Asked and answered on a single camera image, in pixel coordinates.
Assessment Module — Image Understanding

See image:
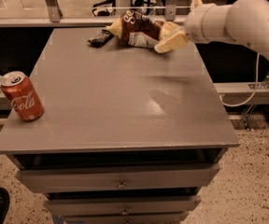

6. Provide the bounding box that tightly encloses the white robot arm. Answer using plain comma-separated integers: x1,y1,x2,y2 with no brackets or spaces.
155,0,269,61

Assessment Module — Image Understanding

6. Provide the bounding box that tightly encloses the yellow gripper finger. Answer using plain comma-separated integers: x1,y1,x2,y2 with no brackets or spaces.
191,0,203,10
154,31,189,53

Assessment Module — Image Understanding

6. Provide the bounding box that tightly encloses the brown sea salt chip bag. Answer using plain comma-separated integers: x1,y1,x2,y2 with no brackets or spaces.
106,9,178,49

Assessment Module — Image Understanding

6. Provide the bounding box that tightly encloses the bottom grey drawer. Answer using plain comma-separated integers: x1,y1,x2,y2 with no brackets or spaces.
52,212,188,224

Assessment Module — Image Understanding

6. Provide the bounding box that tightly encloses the white cable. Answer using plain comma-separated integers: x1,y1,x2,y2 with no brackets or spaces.
219,52,262,108

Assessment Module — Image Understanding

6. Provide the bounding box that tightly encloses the grey drawer cabinet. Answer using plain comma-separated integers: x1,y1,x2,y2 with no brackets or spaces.
0,26,240,224

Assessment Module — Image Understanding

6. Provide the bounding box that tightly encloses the black office chair base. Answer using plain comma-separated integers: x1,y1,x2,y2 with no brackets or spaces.
92,0,116,17

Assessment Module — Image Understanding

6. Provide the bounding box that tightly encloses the top grey drawer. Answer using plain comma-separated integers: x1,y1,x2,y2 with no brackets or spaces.
16,163,219,193

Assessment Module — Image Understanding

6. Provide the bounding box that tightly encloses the red cola can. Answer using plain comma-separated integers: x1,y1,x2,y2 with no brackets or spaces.
0,71,44,121

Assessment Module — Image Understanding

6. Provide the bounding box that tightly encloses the black rxbar chocolate bar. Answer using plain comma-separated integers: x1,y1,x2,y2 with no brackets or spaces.
88,29,114,48

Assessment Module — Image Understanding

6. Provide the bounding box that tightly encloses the grey drawer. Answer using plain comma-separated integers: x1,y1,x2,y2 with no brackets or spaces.
52,212,188,224
16,163,219,193
44,196,201,217

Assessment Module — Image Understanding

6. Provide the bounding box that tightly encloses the middle grey drawer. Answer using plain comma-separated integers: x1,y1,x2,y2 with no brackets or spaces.
44,196,201,217

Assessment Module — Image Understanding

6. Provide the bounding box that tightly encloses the metal frame rail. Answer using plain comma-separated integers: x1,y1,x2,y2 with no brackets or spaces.
0,14,191,29

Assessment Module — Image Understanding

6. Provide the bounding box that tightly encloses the metal bracket on rail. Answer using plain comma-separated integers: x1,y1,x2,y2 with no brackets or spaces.
241,72,269,131

